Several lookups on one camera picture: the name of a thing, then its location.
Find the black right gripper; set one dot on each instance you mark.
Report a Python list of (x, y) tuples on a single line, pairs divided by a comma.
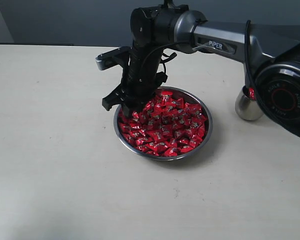
[(139, 80)]

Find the red candy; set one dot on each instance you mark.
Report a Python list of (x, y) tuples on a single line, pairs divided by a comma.
[(251, 94)]

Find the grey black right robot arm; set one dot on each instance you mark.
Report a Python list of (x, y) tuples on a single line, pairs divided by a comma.
[(270, 55)]

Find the pile of red candies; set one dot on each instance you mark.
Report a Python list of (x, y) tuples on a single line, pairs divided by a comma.
[(172, 127)]

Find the round steel bowl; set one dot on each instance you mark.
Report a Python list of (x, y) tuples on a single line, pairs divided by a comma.
[(205, 125)]

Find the steel cup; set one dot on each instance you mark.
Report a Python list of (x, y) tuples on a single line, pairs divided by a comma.
[(246, 107)]

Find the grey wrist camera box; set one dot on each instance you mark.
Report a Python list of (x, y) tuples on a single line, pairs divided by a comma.
[(119, 56)]

